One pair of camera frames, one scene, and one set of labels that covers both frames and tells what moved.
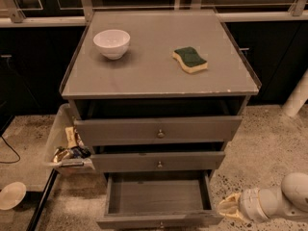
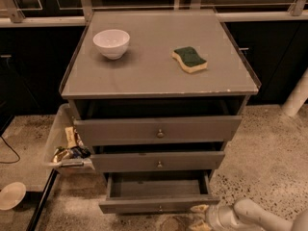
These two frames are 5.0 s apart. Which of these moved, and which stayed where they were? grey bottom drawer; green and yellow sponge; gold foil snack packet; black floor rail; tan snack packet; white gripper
Moved: white gripper; grey bottom drawer
Stayed: tan snack packet; green and yellow sponge; gold foil snack packet; black floor rail
